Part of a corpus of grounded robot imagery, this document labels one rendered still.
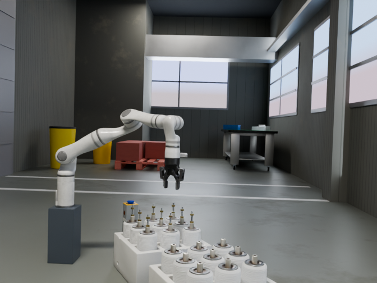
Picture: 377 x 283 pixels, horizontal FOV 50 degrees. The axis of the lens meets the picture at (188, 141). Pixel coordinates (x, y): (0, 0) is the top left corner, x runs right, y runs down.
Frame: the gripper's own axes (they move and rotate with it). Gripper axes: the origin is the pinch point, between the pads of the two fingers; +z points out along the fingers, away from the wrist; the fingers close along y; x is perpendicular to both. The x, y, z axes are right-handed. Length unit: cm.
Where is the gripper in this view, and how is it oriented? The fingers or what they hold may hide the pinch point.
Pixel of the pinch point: (171, 186)
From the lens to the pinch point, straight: 197.7
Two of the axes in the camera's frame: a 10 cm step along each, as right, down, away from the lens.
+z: -0.3, 10.0, 0.3
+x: 5.5, -0.1, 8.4
